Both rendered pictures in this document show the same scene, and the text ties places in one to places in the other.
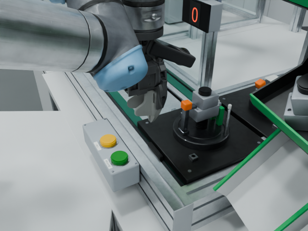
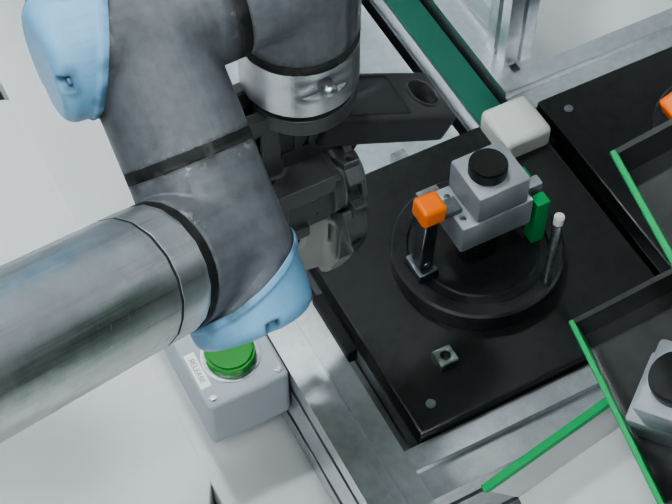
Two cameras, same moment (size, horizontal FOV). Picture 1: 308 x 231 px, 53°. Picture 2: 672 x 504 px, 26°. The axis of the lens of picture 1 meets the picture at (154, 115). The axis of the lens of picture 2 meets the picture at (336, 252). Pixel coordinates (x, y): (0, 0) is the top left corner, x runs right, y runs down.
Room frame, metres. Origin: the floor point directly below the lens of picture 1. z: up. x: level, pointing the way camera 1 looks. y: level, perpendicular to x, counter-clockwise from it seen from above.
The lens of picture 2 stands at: (-0.07, -0.01, 1.94)
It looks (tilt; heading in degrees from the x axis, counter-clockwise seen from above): 55 degrees down; 0
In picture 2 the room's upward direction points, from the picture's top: straight up
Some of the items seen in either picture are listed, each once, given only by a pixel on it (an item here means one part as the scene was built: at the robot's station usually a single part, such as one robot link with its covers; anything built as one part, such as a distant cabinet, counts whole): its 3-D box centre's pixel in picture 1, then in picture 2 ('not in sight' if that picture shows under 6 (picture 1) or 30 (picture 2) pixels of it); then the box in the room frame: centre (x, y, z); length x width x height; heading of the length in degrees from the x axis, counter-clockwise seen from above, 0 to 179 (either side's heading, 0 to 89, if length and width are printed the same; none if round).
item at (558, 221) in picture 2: (227, 120); (552, 248); (0.58, -0.17, 1.03); 0.01 x 0.01 x 0.08
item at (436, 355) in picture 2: (193, 157); (445, 358); (0.51, -0.09, 0.97); 0.02 x 0.02 x 0.01; 28
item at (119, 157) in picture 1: (119, 159); (230, 355); (0.52, 0.08, 0.96); 0.04 x 0.04 x 0.02
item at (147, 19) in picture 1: (144, 15); (301, 59); (0.54, 0.02, 1.28); 0.08 x 0.08 x 0.05
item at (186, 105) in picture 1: (188, 114); (435, 229); (0.59, -0.08, 1.04); 0.04 x 0.02 x 0.08; 118
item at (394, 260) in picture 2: (200, 129); (476, 251); (0.61, -0.12, 0.98); 0.14 x 0.14 x 0.02
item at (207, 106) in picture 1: (207, 101); (495, 186); (0.62, -0.13, 1.06); 0.08 x 0.04 x 0.07; 118
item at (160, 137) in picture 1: (200, 135); (474, 264); (0.61, -0.12, 0.96); 0.24 x 0.24 x 0.02; 28
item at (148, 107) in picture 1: (146, 109); (310, 253); (0.53, 0.01, 1.10); 0.06 x 0.03 x 0.09; 118
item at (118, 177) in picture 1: (109, 151); (196, 310); (0.58, 0.11, 0.93); 0.21 x 0.07 x 0.06; 28
